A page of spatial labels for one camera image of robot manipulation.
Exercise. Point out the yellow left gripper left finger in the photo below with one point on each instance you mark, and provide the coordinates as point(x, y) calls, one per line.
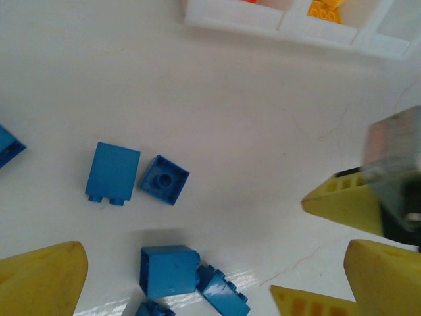
point(39, 283)

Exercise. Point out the blue lego brick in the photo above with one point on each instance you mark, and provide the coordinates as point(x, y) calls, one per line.
point(8, 148)
point(151, 311)
point(167, 273)
point(112, 171)
point(164, 181)
point(220, 293)

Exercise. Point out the yellow lego brick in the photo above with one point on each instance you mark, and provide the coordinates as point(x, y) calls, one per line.
point(333, 2)
point(324, 13)

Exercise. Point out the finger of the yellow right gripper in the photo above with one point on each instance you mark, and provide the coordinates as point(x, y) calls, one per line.
point(315, 306)
point(345, 204)

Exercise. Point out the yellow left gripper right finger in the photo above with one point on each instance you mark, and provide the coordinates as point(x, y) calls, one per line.
point(385, 283)

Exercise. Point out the orange lego brick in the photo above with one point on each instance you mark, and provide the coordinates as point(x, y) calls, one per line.
point(245, 1)

